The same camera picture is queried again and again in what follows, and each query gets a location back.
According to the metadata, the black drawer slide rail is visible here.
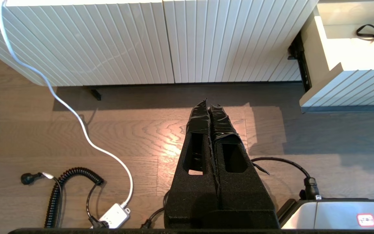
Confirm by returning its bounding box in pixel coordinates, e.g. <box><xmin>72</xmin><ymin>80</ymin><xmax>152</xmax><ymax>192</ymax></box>
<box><xmin>288</xmin><ymin>31</ymin><xmax>312</xmax><ymax>93</ymax></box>

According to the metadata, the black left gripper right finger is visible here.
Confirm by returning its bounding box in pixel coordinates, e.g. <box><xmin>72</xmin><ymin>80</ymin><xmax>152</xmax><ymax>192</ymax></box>
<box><xmin>209</xmin><ymin>105</ymin><xmax>280</xmax><ymax>228</ymax></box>

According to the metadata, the thick white power cable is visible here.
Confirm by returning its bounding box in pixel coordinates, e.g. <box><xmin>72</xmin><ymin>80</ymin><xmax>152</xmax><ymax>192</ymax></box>
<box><xmin>0</xmin><ymin>0</ymin><xmax>134</xmax><ymax>208</ymax></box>

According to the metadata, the black floor power cable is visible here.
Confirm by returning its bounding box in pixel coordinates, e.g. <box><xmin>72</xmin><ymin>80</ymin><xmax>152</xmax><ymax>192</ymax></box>
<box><xmin>141</xmin><ymin>157</ymin><xmax>320</xmax><ymax>228</ymax></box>

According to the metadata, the white power strip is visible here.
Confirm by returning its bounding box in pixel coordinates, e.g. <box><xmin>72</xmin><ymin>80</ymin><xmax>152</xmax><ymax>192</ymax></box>
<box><xmin>91</xmin><ymin>202</ymin><xmax>131</xmax><ymax>228</ymax></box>

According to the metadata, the white fluted drawer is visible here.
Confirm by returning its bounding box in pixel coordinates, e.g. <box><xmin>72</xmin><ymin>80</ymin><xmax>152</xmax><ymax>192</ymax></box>
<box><xmin>299</xmin><ymin>0</ymin><xmax>374</xmax><ymax>113</ymax></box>

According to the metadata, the black coiled cable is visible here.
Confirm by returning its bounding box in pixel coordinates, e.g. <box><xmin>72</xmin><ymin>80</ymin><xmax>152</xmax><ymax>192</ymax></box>
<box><xmin>21</xmin><ymin>166</ymin><xmax>109</xmax><ymax>228</ymax></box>

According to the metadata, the white tv cabinet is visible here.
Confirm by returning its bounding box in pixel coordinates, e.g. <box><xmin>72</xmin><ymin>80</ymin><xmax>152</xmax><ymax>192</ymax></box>
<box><xmin>0</xmin><ymin>0</ymin><xmax>320</xmax><ymax>86</ymax></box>

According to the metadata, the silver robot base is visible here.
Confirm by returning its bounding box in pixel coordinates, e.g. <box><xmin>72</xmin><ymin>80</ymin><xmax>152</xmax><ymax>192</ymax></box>
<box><xmin>278</xmin><ymin>197</ymin><xmax>374</xmax><ymax>229</ymax></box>

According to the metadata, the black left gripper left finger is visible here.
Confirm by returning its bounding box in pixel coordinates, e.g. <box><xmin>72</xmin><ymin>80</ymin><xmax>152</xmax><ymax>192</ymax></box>
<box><xmin>164</xmin><ymin>99</ymin><xmax>220</xmax><ymax>228</ymax></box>

